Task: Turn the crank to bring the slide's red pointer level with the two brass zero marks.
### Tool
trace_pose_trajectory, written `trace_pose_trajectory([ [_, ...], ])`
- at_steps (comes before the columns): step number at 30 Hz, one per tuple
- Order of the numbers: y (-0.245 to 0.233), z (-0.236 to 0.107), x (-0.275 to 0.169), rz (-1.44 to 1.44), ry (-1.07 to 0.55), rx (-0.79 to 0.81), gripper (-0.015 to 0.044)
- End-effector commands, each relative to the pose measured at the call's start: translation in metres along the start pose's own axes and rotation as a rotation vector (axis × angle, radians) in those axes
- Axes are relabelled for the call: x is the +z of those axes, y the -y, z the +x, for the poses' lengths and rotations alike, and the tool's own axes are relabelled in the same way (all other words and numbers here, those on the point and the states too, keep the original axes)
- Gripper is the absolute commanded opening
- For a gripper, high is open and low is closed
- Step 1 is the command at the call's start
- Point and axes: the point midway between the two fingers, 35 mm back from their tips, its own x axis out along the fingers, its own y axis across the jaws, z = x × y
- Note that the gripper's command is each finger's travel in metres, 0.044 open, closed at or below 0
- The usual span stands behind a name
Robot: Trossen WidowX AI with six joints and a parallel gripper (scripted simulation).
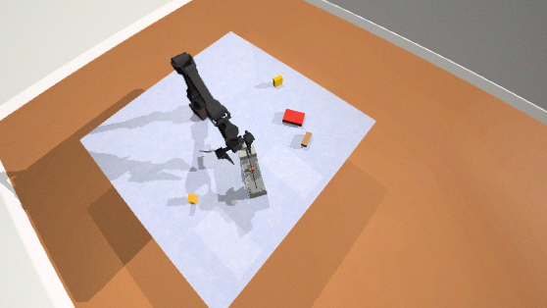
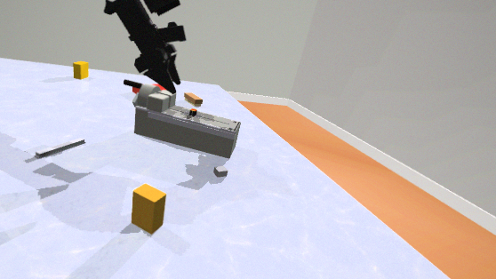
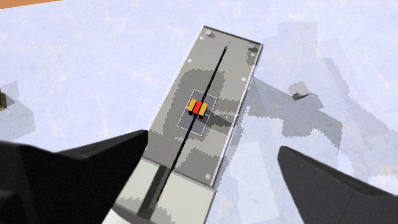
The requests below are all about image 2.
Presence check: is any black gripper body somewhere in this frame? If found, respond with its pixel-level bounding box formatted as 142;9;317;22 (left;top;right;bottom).
128;20;176;73

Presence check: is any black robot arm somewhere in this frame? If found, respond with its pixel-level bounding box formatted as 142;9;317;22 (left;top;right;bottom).
103;0;186;49

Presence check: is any small white cube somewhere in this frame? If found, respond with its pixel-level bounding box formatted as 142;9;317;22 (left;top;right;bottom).
213;166;228;178

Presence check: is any tan rectangular block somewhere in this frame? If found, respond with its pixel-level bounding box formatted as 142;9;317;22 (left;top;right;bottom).
183;92;203;107

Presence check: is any red flat block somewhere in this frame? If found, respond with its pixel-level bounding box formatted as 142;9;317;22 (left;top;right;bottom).
132;84;165;94

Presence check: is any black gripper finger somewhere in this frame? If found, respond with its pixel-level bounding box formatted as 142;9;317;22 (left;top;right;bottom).
143;60;177;94
166;53;180;85

